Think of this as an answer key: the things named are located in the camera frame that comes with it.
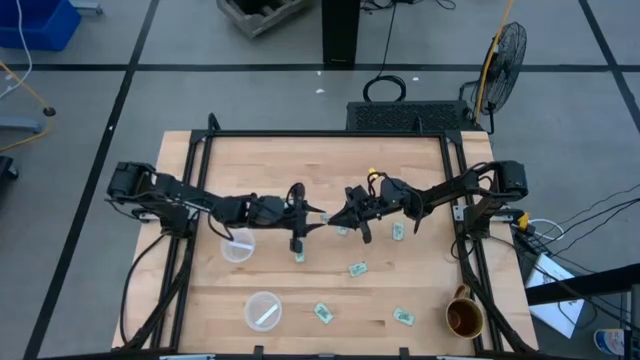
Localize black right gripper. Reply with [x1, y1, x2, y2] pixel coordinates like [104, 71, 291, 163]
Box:
[327, 175, 419, 245]

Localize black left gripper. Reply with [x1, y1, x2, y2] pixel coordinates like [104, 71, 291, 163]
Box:
[247, 182, 327, 254]

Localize clear plastic round container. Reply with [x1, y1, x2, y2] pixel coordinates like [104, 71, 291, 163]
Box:
[243, 290, 284, 333]
[220, 227, 257, 264]

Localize brown ceramic mug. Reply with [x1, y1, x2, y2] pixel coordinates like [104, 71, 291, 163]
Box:
[444, 283, 486, 341]

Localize black tower case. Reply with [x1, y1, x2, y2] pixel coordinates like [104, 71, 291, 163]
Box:
[321, 0, 362, 70]

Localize grey wooden pallet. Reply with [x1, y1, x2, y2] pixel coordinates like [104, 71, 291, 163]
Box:
[215, 0, 312, 40]

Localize black floor fan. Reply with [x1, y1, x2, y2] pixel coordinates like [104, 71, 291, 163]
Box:
[458, 20, 529, 136]

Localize white paper sheet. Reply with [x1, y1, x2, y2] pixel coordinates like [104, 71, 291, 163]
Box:
[524, 252, 587, 340]

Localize black metal beam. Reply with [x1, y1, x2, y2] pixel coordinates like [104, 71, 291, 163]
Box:
[524, 263, 640, 307]

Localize white blue cup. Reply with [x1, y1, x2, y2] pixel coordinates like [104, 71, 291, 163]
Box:
[592, 327, 627, 358]

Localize grey metal cart leg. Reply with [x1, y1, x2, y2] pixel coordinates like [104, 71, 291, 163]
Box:
[0, 115, 45, 135]
[69, 0, 104, 16]

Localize black chair base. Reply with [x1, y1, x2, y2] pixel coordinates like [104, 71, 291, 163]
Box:
[0, 154, 20, 182]

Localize blue plastic bin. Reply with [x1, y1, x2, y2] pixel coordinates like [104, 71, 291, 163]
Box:
[0, 0, 83, 53]

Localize black metal table frame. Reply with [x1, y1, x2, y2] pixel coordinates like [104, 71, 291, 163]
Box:
[112, 112, 541, 360]

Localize black coiled floor cable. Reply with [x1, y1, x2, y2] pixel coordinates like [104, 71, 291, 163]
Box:
[362, 0, 408, 104]

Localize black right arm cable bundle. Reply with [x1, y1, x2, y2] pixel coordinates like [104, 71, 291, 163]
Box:
[449, 234, 539, 354]

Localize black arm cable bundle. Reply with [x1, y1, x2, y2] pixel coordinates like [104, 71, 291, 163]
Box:
[449, 234, 539, 354]
[118, 232, 199, 351]

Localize black left arm cable bundle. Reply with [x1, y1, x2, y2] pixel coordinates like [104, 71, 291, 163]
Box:
[118, 232, 199, 351]

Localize white looped cable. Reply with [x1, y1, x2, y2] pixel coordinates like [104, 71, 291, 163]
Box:
[528, 217, 566, 242]

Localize black floor cables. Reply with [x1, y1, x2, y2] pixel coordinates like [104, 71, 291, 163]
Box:
[547, 183, 640, 259]

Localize yellow floor cable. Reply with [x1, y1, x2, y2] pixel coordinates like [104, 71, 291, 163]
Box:
[0, 59, 57, 154]

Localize white floor cable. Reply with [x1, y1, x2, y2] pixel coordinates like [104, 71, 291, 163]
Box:
[0, 0, 34, 101]

